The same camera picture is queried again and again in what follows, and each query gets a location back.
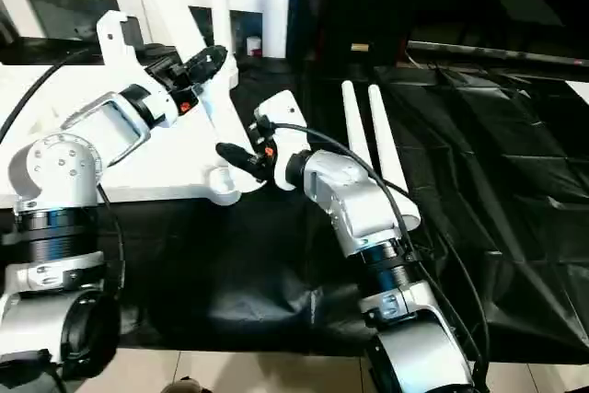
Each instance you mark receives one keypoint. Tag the long metal rod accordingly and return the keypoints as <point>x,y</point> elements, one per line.
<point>497,54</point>

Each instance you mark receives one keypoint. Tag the black mat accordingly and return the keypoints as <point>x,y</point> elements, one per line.
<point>230,273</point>

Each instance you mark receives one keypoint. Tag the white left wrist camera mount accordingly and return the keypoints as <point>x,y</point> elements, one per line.
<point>115,38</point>

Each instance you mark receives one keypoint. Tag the white plastic table top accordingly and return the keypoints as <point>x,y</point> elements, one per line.
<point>55,89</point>

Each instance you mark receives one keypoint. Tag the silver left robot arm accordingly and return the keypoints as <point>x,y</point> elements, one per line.
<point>60,163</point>

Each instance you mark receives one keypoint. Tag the small tan block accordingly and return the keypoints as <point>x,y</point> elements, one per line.
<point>359,47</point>

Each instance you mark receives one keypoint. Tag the blue upright panel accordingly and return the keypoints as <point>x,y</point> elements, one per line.
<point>295,2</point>

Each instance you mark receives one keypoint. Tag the white plastic table leg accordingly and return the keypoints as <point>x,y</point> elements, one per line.
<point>386,144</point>
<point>355,126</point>
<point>221,6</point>
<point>221,117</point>

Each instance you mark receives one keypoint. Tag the white sheet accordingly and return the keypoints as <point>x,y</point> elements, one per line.
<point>579,89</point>

